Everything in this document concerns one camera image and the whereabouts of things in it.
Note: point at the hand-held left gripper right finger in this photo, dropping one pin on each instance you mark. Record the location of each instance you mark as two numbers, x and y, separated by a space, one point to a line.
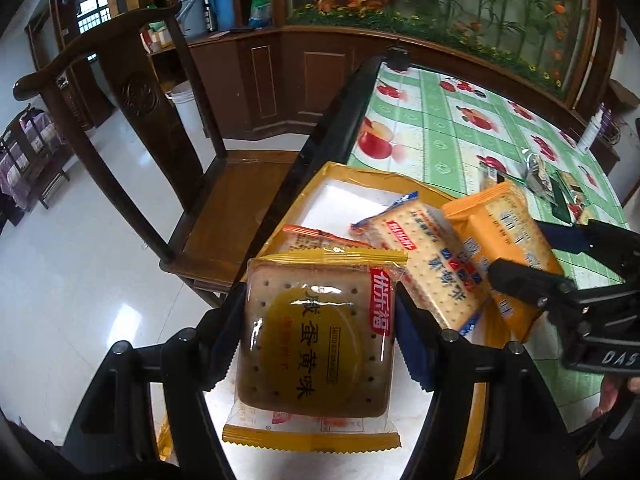
415 345

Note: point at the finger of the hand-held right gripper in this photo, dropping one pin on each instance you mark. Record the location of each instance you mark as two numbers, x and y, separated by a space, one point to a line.
595 242
525 280

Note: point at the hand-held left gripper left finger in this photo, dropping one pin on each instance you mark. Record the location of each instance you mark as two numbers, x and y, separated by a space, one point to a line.
227 340

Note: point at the yellow rectangular cracker packet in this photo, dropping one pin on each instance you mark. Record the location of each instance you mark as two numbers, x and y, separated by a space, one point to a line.
500 230

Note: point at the green round cracker packet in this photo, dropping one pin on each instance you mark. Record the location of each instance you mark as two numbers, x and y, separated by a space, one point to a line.
562 195

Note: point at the yellow square cracker packet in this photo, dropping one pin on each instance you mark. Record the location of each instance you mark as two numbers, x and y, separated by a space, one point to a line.
310 350

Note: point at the blue-label soda cracker packet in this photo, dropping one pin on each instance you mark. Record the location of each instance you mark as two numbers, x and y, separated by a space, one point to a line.
430 260

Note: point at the orange cracker packet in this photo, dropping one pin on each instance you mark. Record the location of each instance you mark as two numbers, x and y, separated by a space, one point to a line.
305 242

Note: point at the yellow-taped white box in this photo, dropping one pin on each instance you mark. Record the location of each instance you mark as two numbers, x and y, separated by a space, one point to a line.
345 200

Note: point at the person's right hand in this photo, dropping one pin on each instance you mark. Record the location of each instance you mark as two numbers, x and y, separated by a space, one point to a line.
612 395

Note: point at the white spray bottle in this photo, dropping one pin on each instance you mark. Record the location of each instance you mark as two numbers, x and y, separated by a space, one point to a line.
590 132

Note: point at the purple bottle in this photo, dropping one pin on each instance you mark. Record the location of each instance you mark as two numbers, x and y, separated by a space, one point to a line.
607 120

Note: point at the green fruit-print tablecloth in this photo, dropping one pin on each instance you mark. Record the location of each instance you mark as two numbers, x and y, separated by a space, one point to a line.
450 125

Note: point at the white bucket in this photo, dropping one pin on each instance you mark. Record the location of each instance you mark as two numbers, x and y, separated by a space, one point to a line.
182 102

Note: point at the dark wooden chair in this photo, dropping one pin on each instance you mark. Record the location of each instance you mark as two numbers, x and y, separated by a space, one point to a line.
145 105

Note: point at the small black pot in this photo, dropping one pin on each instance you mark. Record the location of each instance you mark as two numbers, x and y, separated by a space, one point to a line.
397 57

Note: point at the dark wooden cabinet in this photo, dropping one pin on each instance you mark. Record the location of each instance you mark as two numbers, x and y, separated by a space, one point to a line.
300 90

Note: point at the purple cloth covered table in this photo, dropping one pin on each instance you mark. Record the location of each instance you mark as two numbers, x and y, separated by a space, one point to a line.
25 150

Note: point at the orange and white cartons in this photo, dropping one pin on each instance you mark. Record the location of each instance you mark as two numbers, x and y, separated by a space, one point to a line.
156 37

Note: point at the grey kettle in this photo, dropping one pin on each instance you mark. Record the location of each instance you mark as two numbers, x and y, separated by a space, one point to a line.
192 7

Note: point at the blue thermos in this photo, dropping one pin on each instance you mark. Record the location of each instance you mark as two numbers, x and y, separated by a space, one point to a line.
223 5

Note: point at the barred window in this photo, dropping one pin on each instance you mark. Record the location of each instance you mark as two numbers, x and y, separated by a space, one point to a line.
92 10

